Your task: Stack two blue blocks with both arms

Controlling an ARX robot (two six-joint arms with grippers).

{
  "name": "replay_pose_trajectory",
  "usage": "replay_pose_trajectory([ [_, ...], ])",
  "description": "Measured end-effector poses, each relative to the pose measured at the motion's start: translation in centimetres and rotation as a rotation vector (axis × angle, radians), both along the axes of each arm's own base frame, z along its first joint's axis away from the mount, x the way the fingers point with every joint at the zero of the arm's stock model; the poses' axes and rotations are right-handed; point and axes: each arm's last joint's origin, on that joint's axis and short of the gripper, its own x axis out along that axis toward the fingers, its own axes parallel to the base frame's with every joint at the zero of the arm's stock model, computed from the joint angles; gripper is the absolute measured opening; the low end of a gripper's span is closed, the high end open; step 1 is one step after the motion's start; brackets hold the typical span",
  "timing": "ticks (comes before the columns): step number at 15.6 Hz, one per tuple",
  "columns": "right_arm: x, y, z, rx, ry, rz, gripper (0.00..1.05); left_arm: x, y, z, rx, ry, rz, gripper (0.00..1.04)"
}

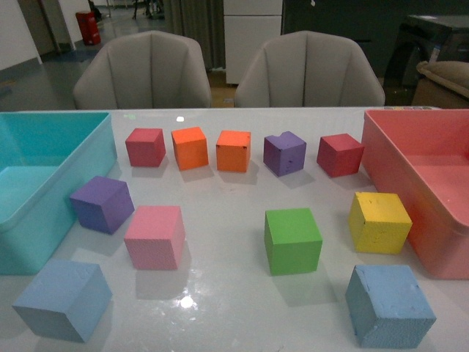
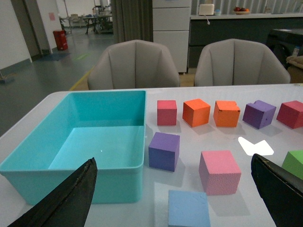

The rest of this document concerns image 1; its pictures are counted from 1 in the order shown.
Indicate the light blue foam cube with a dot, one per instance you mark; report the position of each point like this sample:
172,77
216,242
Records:
388,309
65,300

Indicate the right orange foam cube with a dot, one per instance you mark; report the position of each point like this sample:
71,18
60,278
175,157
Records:
233,151

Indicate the orange foam cube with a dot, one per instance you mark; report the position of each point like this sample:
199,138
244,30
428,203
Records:
233,151
190,148

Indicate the notched purple foam cube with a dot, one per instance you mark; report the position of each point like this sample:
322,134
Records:
284,154

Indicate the left orange foam cube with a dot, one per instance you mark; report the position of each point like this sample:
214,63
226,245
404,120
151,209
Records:
190,148

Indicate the green foam cube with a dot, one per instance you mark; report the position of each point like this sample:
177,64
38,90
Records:
293,241

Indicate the left red foam cube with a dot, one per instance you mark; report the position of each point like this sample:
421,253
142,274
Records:
146,147

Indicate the red foam cube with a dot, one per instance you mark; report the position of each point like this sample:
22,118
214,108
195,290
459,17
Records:
339,155
146,147

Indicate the pink foam cube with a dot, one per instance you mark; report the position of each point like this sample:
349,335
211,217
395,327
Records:
155,237

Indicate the right red foam cube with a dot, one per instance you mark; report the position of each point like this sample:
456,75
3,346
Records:
339,155

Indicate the right grey armchair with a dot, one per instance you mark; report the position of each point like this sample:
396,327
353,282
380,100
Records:
309,69

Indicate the grey armchair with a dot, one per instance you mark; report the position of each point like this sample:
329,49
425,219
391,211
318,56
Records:
148,70
309,69

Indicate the left purple foam cube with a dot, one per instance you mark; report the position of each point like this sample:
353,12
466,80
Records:
103,204

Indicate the left grey armchair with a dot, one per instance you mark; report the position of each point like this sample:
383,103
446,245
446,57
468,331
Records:
148,70

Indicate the yellow foam cube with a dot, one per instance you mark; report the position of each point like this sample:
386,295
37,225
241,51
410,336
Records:
378,223

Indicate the white drawer cabinet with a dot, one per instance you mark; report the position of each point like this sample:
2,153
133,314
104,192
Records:
247,24

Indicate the grey curtain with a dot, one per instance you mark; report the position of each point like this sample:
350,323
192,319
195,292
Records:
202,21

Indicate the pink plastic bin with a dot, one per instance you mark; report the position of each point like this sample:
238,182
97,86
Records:
422,155

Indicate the teal plastic bin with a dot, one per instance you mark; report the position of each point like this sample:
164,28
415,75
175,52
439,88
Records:
45,157

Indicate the red fire extinguisher box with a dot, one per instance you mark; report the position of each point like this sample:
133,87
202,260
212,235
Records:
88,27

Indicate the beige sofa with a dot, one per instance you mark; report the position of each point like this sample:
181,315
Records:
443,84

